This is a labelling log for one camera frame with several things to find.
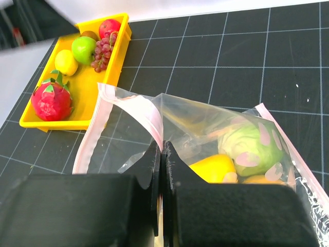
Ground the orange peach toy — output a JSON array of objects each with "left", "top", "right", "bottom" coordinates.
[{"left": 242, "top": 175, "right": 285, "bottom": 185}]

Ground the dark red grapes toy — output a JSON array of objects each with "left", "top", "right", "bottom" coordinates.
[{"left": 90, "top": 31, "right": 118, "bottom": 73}]

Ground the red apple toy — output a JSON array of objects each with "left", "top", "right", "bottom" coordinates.
[{"left": 99, "top": 19, "right": 121, "bottom": 39}]

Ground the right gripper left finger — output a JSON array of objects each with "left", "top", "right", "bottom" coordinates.
[{"left": 1, "top": 142, "right": 161, "bottom": 246}]

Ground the green cabbage toy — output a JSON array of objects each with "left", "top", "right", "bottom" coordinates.
[{"left": 218, "top": 121, "right": 283, "bottom": 177}]

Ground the yellow plastic tray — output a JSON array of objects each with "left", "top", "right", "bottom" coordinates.
[{"left": 19, "top": 13, "right": 132, "bottom": 132}]

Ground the pink polka dot zip bag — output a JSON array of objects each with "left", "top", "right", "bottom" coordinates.
[{"left": 72, "top": 83, "right": 328, "bottom": 246}]

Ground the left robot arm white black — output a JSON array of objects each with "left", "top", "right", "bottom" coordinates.
[{"left": 1, "top": 1, "right": 79, "bottom": 50}]

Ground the brown kiwi toy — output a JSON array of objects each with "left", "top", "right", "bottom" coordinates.
[{"left": 80, "top": 30, "right": 99, "bottom": 41}]

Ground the yellow lemon toy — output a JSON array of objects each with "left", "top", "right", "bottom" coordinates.
[{"left": 54, "top": 49, "right": 79, "bottom": 76}]

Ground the black grid cutting mat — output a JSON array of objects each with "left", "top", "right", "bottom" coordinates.
[{"left": 1, "top": 2, "right": 328, "bottom": 196}]

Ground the green lime toy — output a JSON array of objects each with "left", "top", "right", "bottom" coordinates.
[{"left": 71, "top": 37, "right": 96, "bottom": 65}]

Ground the yellow mango toy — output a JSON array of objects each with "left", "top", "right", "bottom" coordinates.
[{"left": 189, "top": 154, "right": 238, "bottom": 184}]

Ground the red dragon fruit toy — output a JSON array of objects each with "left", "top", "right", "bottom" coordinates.
[{"left": 30, "top": 69, "right": 74, "bottom": 121}]

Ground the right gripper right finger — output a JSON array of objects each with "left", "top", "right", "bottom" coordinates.
[{"left": 161, "top": 142, "right": 319, "bottom": 246}]

